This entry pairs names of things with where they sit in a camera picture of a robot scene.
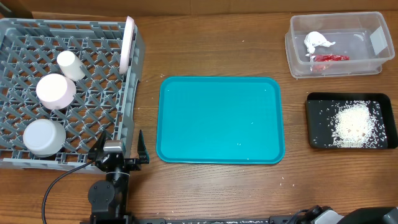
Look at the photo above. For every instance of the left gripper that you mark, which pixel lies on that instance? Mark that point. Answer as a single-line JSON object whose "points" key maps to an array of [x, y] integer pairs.
{"points": [[123, 162]]}

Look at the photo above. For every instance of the grey-green bowl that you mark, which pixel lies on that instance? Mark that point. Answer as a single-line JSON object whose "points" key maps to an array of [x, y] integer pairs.
{"points": [[44, 137]]}

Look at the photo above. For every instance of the white paper cup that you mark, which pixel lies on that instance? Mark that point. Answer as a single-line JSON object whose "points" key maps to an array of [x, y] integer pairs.
{"points": [[70, 65]]}

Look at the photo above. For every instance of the large white plate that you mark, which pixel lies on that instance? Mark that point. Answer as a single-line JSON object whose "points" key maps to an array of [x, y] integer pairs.
{"points": [[126, 45]]}

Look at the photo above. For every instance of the red snack wrapper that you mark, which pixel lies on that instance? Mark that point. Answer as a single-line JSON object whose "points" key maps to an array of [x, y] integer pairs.
{"points": [[326, 58]]}

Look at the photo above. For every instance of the white tissue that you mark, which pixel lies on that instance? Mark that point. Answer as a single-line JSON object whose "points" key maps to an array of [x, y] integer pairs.
{"points": [[315, 39]]}

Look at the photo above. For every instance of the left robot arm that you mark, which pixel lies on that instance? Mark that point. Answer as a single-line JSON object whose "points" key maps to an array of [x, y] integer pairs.
{"points": [[108, 197]]}

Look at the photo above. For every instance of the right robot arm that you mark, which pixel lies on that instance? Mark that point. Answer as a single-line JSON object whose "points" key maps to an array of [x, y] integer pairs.
{"points": [[326, 215]]}

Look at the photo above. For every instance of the grey dishwasher rack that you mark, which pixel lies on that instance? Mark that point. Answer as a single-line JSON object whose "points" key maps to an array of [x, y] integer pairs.
{"points": [[104, 98]]}

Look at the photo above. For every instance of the teal plastic tray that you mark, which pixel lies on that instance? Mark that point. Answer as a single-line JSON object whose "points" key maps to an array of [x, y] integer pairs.
{"points": [[220, 120]]}

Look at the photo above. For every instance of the black plastic tray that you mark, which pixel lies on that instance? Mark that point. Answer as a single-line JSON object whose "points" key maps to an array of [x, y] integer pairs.
{"points": [[322, 107]]}

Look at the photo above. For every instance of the pile of white rice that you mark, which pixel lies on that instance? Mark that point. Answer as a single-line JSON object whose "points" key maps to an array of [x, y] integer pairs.
{"points": [[355, 127]]}

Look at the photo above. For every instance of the clear plastic container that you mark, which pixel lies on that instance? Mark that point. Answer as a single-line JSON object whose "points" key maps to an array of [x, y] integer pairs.
{"points": [[363, 36]]}

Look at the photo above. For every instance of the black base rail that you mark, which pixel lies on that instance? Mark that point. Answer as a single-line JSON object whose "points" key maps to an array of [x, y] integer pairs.
{"points": [[270, 220]]}

